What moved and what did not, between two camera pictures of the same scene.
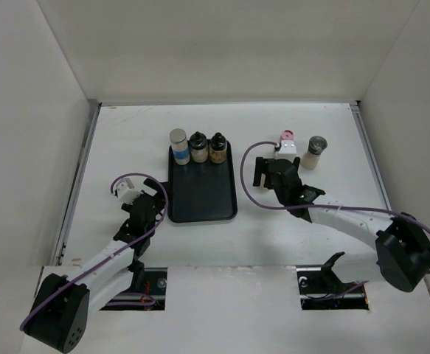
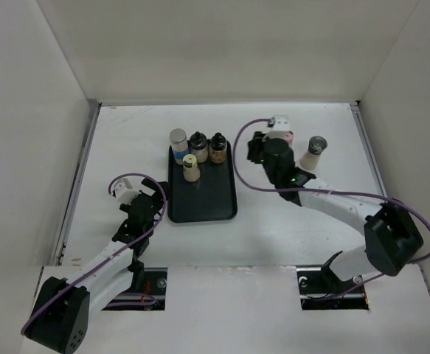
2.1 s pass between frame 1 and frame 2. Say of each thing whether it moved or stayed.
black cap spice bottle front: stayed
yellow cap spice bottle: moved
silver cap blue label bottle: stayed
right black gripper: moved
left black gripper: stayed
